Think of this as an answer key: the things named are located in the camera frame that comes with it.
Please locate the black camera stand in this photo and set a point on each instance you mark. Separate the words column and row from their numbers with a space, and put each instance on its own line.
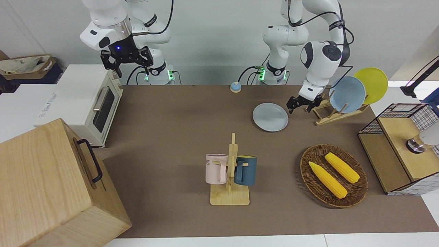
column 411, row 87

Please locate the brown paper bag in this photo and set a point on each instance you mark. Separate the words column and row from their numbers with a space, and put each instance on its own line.
column 20, row 65

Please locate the yellow corn cob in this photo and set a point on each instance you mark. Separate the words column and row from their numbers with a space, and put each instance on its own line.
column 327, row 180
column 343, row 168

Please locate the white and silver cylinder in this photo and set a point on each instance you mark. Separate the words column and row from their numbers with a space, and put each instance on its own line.
column 428, row 137

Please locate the wooden plate rack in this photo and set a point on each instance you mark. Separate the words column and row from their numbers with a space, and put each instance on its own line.
column 329, row 118

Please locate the light blue round plate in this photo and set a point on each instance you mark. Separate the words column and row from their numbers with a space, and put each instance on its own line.
column 348, row 94

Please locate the yellow round plate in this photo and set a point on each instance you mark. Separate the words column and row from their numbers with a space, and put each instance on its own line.
column 375, row 82

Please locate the blue object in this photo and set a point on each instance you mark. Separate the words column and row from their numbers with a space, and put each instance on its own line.
column 432, row 103

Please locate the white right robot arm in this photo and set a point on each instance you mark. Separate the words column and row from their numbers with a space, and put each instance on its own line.
column 103, row 17

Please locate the wooden mug stand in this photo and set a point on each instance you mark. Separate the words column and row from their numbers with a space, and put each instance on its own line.
column 229, row 197

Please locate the pink mug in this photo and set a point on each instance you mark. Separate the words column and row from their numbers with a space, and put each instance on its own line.
column 214, row 169

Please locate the brown wicker basket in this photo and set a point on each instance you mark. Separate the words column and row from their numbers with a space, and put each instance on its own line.
column 310, row 178

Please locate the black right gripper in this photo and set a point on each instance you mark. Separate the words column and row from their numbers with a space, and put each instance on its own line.
column 125, row 53

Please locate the dark blue mug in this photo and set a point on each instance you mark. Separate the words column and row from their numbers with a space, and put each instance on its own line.
column 248, row 169

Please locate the dark navy bag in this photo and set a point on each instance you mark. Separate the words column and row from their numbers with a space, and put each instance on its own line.
column 51, row 77

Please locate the gray round plate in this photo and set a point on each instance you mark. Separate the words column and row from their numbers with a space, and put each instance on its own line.
column 270, row 117

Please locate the small blue round bell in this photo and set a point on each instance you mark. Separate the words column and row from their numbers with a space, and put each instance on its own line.
column 235, row 87

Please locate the brown table mat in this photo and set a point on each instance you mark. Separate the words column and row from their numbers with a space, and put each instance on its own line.
column 171, row 137

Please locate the large wooden box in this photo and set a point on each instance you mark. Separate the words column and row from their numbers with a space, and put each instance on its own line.
column 44, row 185

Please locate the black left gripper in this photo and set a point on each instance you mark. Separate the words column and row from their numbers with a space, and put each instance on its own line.
column 303, row 102

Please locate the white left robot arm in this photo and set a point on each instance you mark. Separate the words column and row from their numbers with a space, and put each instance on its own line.
column 286, row 36

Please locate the white toaster oven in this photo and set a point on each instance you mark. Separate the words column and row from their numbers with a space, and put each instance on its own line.
column 79, row 92

